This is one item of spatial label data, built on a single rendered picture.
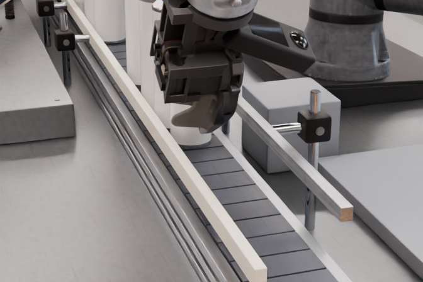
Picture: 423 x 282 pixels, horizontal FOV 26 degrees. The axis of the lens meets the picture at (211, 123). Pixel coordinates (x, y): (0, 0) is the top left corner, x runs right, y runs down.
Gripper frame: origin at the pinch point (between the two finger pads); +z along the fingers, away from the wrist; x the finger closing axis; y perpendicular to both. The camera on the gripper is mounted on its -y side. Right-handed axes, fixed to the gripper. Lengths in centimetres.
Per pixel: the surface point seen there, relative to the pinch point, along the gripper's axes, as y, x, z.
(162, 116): 2.5, -8.9, 9.1
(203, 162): 0.3, 1.5, 5.5
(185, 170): 5.0, 7.4, -1.9
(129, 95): 5.0, -15.5, 12.2
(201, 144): -0.7, -2.2, 7.0
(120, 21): -1, -44, 28
